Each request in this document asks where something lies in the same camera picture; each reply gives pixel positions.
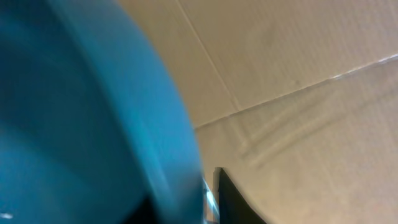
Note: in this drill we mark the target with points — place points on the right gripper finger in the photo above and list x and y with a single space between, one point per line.
233 208

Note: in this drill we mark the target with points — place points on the large blue plate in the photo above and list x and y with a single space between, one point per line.
93 129

